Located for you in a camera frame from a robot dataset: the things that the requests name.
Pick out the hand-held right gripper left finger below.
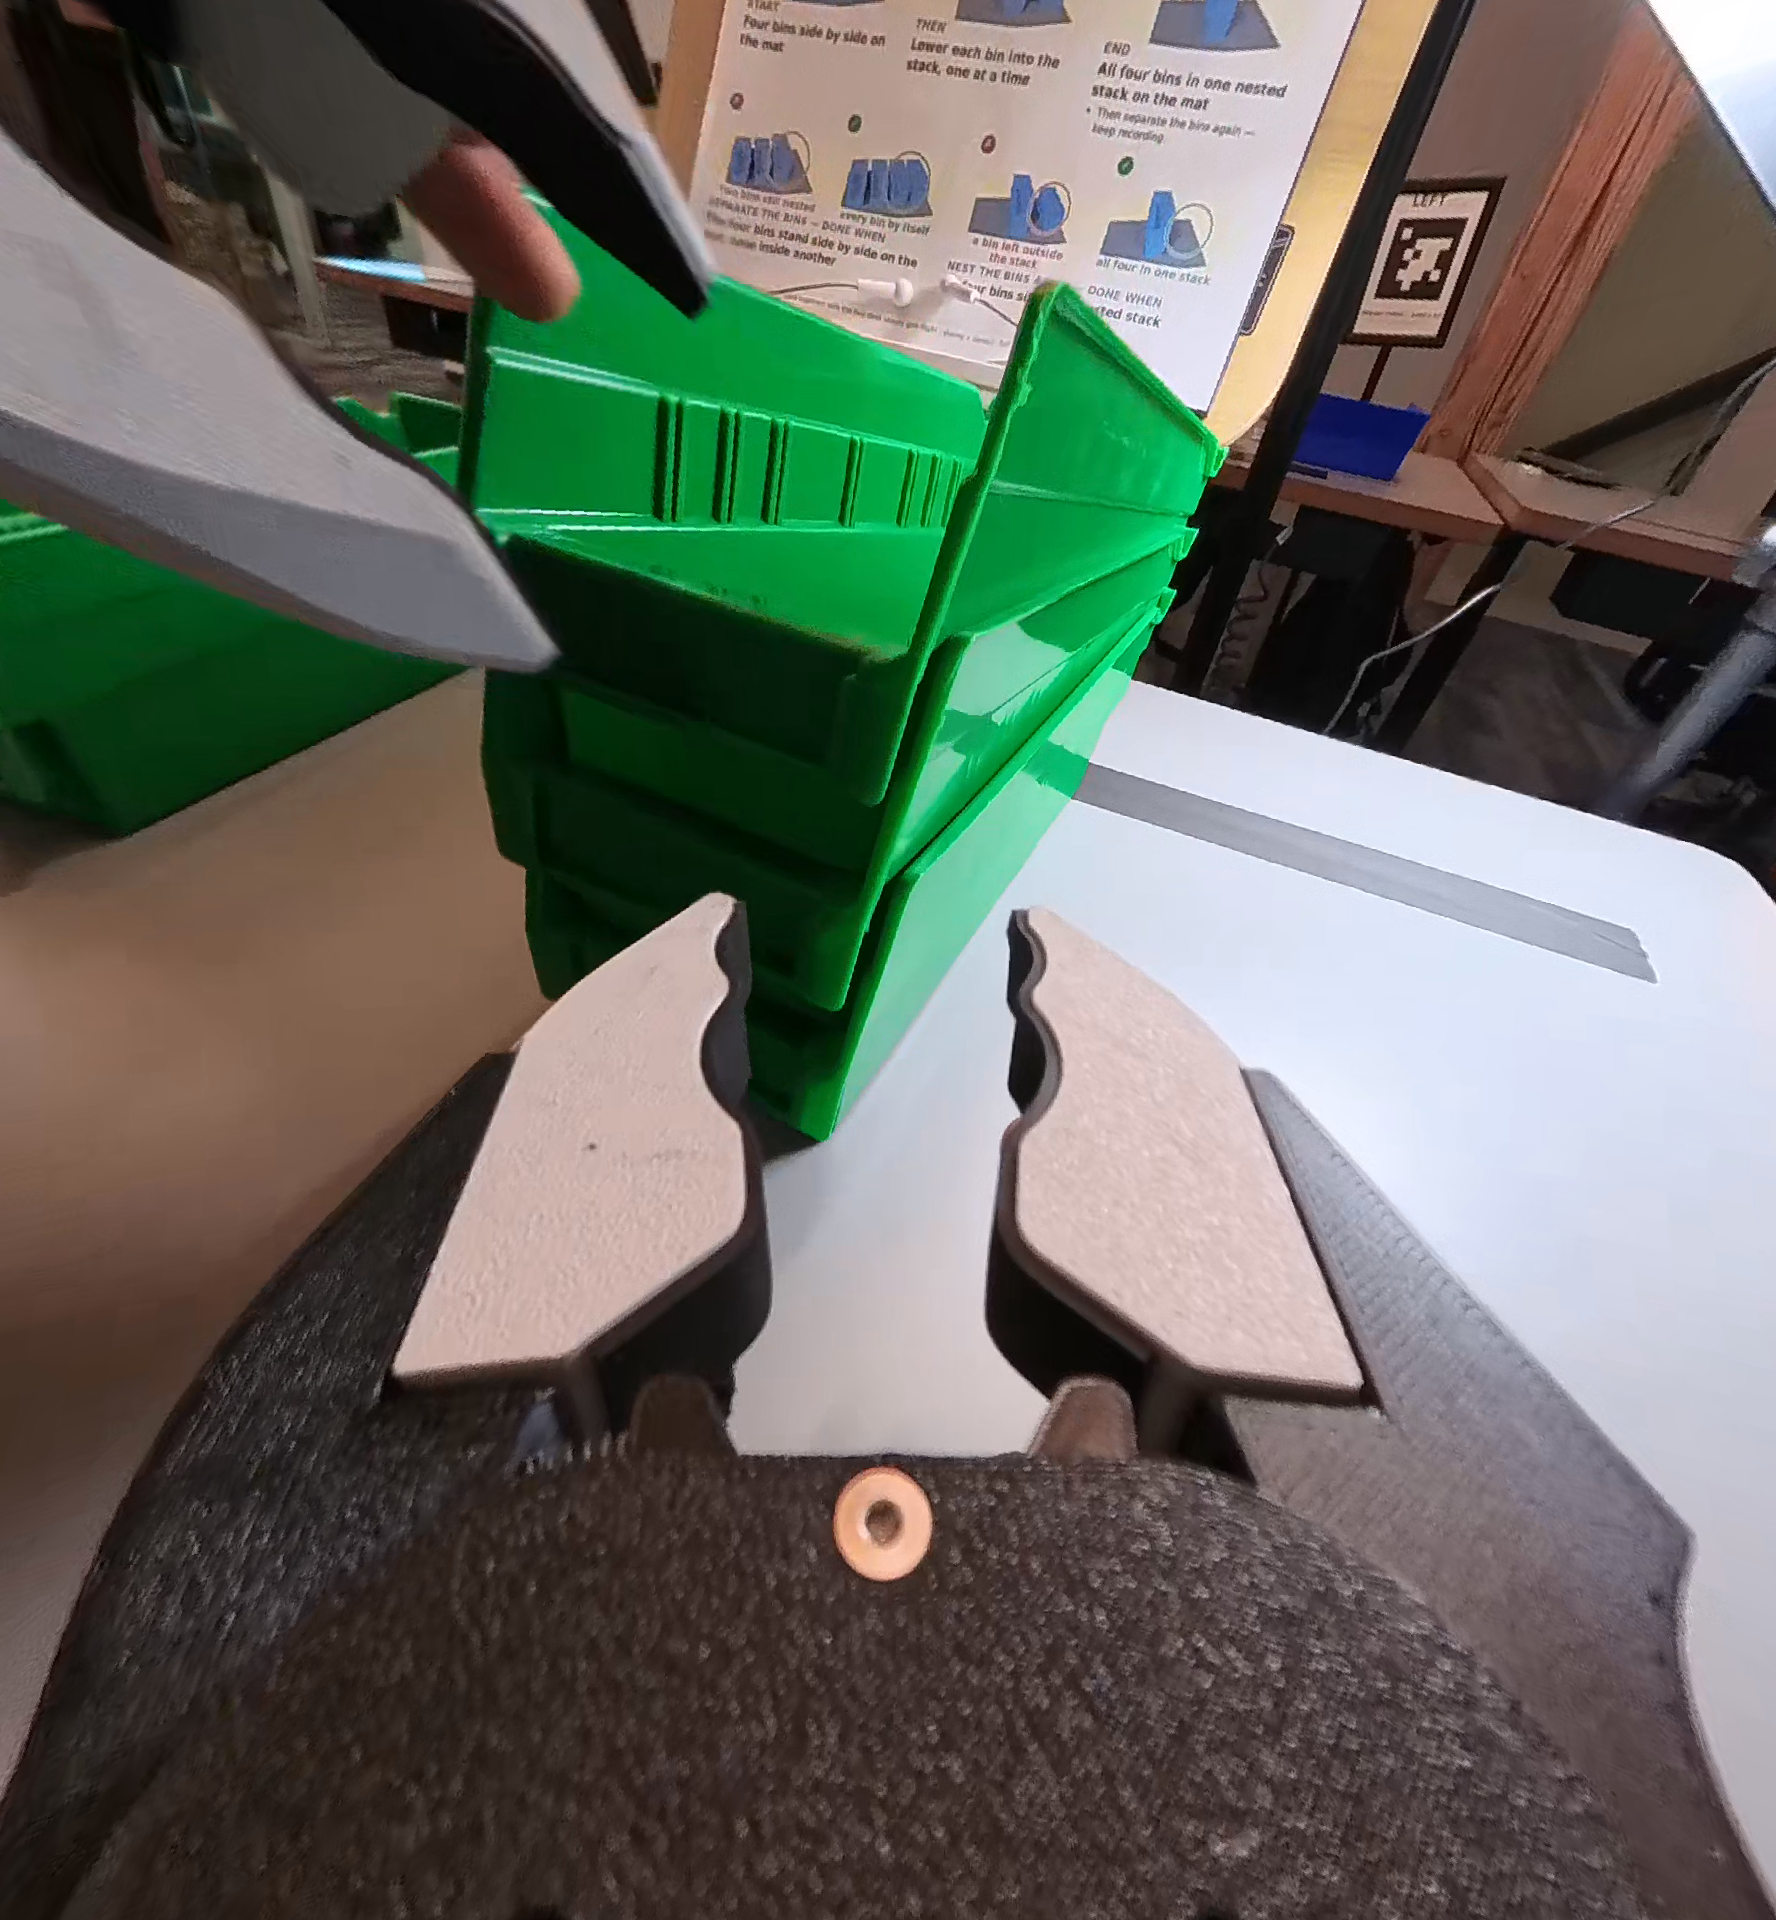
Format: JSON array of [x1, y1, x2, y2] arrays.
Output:
[[391, 894, 773, 1443]]

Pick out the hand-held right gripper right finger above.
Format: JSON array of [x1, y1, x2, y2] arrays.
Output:
[[984, 907, 1370, 1465]]

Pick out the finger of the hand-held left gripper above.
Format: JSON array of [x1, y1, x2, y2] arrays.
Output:
[[0, 47, 564, 674], [153, 0, 724, 323]]

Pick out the grey desk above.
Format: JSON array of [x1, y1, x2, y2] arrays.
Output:
[[0, 667, 1776, 1920]]

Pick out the person's left hand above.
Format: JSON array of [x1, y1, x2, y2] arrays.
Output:
[[405, 126, 587, 328]]

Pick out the grey tape strip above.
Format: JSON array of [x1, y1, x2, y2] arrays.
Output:
[[1078, 763, 1660, 987]]

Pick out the wooden background table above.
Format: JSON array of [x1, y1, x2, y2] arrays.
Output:
[[1219, 451, 1506, 543], [1466, 451, 1776, 603]]

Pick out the grey metal pole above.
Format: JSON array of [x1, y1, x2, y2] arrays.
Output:
[[1596, 506, 1776, 825]]

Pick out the blue plastic bin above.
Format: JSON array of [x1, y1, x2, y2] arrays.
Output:
[[1294, 392, 1432, 487]]

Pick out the printed instruction sheet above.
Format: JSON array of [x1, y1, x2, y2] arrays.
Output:
[[685, 0, 1370, 415]]

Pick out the black white marker sign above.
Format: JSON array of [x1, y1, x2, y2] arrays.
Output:
[[1347, 176, 1509, 351]]

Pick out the wooden display board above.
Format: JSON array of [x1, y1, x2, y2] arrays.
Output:
[[650, 0, 1446, 452]]

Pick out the wooden pillar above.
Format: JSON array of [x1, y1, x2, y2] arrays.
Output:
[[1421, 22, 1701, 458]]

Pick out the black metal post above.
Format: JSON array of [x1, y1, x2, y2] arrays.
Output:
[[1170, 0, 1476, 682]]

